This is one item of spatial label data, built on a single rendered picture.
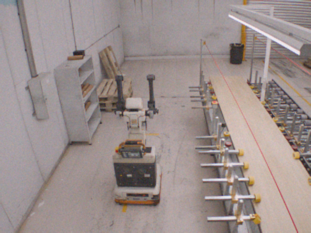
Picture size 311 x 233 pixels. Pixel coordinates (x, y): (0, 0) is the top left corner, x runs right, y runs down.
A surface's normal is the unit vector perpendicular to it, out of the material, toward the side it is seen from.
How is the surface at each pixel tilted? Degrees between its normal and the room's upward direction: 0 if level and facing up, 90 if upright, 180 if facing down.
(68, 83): 90
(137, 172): 90
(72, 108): 90
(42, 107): 90
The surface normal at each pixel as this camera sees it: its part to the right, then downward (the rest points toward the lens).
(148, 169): -0.06, 0.46
